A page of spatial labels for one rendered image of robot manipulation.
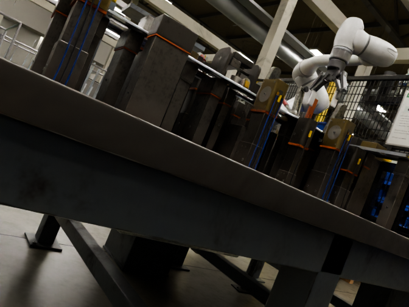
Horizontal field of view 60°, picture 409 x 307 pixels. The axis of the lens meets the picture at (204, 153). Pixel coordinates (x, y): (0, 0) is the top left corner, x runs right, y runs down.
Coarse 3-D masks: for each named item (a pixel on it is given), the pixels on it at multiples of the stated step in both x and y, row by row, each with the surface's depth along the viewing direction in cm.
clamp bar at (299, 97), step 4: (300, 88) 173; (304, 88) 172; (308, 88) 172; (296, 92) 175; (300, 92) 173; (304, 92) 175; (296, 96) 174; (300, 96) 175; (296, 100) 173; (300, 100) 175; (296, 104) 172; (300, 104) 174; (292, 108) 173; (296, 108) 174; (300, 108) 174
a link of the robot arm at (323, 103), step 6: (318, 90) 211; (324, 90) 212; (306, 96) 211; (318, 96) 211; (324, 96) 211; (288, 102) 215; (306, 102) 211; (318, 102) 211; (324, 102) 212; (282, 108) 214; (306, 108) 214; (318, 108) 213; (324, 108) 213
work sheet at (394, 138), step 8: (408, 96) 188; (400, 104) 190; (408, 104) 186; (400, 112) 188; (408, 112) 184; (400, 120) 187; (408, 120) 183; (392, 128) 189; (400, 128) 185; (408, 128) 182; (392, 136) 187; (400, 136) 183; (408, 136) 180; (392, 144) 186; (400, 144) 182; (408, 144) 178
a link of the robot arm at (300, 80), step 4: (296, 68) 212; (292, 72) 221; (296, 72) 213; (300, 72) 209; (292, 76) 222; (296, 76) 215; (300, 76) 212; (304, 76) 210; (308, 76) 210; (312, 76) 211; (316, 76) 213; (296, 80) 217; (300, 80) 213; (304, 80) 212; (308, 80) 211; (312, 80) 211; (296, 84) 220; (300, 84) 215; (304, 84) 213
